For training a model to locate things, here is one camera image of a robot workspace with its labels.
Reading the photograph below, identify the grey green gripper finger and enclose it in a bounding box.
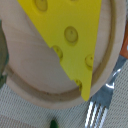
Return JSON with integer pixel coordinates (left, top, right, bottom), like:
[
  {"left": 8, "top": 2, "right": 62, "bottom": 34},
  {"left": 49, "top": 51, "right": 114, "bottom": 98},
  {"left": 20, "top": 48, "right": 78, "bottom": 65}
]
[{"left": 0, "top": 20, "right": 9, "bottom": 89}]

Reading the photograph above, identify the yellow toy cheese wedge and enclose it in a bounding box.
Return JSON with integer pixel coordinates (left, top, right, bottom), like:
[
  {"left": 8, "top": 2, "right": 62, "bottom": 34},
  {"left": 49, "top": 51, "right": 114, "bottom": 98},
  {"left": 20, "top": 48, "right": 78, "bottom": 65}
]
[{"left": 17, "top": 0, "right": 102, "bottom": 101}]

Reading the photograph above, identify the yellow toy banana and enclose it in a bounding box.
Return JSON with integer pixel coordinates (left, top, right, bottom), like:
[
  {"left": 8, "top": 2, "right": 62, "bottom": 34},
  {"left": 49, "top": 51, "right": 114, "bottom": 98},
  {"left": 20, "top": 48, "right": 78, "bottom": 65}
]
[{"left": 50, "top": 120, "right": 59, "bottom": 128}]

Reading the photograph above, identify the round wooden plate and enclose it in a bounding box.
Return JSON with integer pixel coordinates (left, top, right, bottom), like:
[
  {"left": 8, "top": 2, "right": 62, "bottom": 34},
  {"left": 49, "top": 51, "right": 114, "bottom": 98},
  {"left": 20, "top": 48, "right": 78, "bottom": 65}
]
[{"left": 0, "top": 0, "right": 126, "bottom": 109}]

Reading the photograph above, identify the beige woven placemat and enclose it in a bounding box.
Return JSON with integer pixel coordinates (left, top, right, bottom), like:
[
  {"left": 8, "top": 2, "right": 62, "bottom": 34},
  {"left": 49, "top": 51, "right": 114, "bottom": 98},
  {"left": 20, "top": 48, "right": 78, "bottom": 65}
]
[{"left": 0, "top": 60, "right": 128, "bottom": 128}]

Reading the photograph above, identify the toy fork wooden handle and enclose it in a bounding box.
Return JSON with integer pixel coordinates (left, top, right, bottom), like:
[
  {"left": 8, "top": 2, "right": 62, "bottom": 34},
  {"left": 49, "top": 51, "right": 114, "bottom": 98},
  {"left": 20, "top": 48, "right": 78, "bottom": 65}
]
[{"left": 83, "top": 33, "right": 128, "bottom": 128}]

